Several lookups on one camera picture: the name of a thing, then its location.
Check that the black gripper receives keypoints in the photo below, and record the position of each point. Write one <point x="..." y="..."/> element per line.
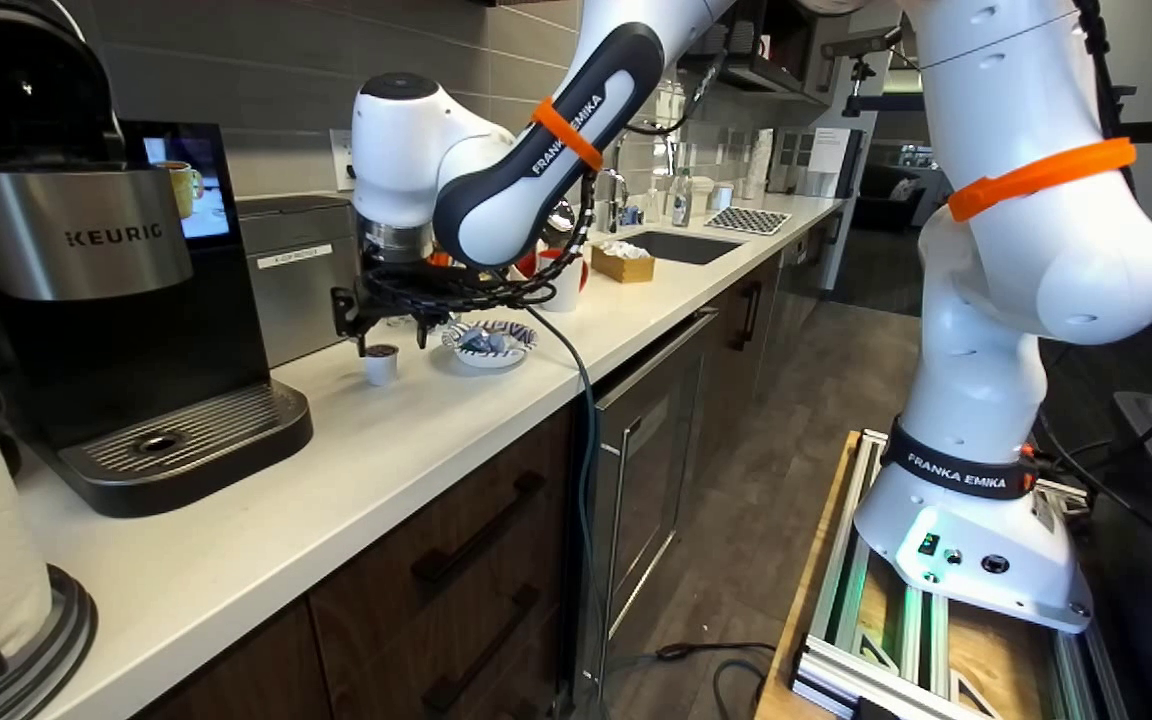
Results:
<point x="419" y="287"/>

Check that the white coffee pod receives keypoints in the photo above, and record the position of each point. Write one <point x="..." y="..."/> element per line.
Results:
<point x="381" y="362"/>

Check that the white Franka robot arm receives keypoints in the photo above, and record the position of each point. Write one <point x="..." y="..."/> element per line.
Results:
<point x="1003" y="267"/>

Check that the black Keurig coffee machine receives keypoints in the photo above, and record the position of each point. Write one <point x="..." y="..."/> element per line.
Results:
<point x="110" y="332"/>

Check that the blue patterned paper plate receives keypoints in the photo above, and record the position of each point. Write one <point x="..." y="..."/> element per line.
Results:
<point x="489" y="344"/>

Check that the stainless steel box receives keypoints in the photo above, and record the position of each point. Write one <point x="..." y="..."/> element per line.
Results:
<point x="290" y="287"/>

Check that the wooden tray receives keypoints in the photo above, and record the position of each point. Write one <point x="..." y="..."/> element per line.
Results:
<point x="621" y="267"/>

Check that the black counter sink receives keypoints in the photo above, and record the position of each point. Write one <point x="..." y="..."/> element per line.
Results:
<point x="680" y="246"/>

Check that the grey dish drying mat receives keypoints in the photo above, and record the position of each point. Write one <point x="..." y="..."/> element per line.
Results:
<point x="751" y="222"/>

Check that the aluminium robot cart frame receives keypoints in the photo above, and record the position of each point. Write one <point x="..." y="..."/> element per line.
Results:
<point x="869" y="625"/>

